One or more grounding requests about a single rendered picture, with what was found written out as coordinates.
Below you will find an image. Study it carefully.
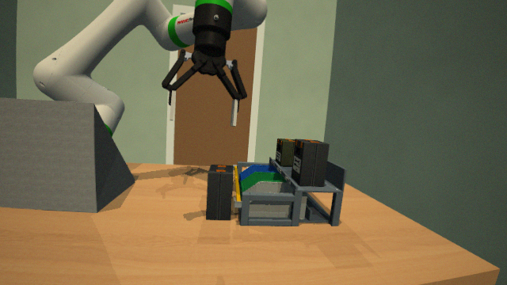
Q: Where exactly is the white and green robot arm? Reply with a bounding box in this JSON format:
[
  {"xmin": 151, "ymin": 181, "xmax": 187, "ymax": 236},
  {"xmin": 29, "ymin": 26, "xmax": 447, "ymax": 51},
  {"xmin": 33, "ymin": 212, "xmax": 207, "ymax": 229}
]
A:
[{"xmin": 33, "ymin": 0, "xmax": 268, "ymax": 136}]

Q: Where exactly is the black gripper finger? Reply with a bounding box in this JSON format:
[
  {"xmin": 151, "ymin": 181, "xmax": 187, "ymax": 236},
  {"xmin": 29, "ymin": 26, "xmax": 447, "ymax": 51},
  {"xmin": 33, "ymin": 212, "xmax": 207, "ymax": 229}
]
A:
[
  {"xmin": 162, "ymin": 49, "xmax": 208, "ymax": 120},
  {"xmin": 212, "ymin": 59, "xmax": 247, "ymax": 127}
]

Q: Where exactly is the blue bin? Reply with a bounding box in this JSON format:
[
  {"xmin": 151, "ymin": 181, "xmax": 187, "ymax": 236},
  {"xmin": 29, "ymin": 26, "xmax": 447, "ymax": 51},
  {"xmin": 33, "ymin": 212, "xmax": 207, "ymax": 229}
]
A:
[{"xmin": 239, "ymin": 165, "xmax": 278, "ymax": 183}]

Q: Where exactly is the grey metal shelf rack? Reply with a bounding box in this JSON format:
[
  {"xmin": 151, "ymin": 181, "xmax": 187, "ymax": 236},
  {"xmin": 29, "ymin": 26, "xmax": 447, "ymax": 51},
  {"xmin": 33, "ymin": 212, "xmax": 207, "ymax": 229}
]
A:
[{"xmin": 233, "ymin": 157, "xmax": 347, "ymax": 226}]

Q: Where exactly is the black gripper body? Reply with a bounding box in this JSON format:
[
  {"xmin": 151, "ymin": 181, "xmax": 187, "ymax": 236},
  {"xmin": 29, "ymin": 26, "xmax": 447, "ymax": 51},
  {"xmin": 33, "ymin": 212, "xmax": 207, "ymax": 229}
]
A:
[{"xmin": 191, "ymin": 31, "xmax": 227, "ymax": 76}]

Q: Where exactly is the green open bin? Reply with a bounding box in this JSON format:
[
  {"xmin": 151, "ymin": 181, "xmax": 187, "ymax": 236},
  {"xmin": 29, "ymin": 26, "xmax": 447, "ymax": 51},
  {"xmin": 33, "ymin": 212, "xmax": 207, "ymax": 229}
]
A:
[{"xmin": 240, "ymin": 172, "xmax": 287, "ymax": 201}]

